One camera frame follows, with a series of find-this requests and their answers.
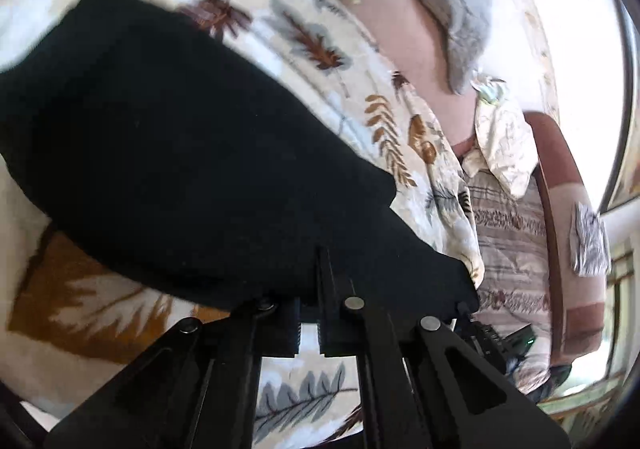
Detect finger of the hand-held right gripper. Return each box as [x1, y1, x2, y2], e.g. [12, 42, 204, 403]
[457, 301, 482, 332]

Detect cream printed cloth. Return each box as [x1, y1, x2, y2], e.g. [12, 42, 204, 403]
[460, 94, 540, 198]

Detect black pants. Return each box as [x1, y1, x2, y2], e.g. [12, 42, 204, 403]
[0, 0, 481, 316]

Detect leaf print plush blanket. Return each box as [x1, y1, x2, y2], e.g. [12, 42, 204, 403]
[0, 0, 486, 449]

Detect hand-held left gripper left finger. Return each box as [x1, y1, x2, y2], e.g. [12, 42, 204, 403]
[45, 297, 301, 449]

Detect white patterned cloth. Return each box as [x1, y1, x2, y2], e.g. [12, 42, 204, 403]
[570, 202, 612, 278]

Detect pink bed sheet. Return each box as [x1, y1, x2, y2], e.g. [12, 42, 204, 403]
[350, 0, 482, 161]

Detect striped brown blanket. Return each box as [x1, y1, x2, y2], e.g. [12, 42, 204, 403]
[465, 169, 557, 395]

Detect small white teal cloth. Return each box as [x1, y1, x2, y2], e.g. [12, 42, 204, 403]
[470, 72, 511, 105]

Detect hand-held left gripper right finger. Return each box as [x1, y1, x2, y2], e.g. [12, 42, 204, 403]
[316, 248, 572, 449]

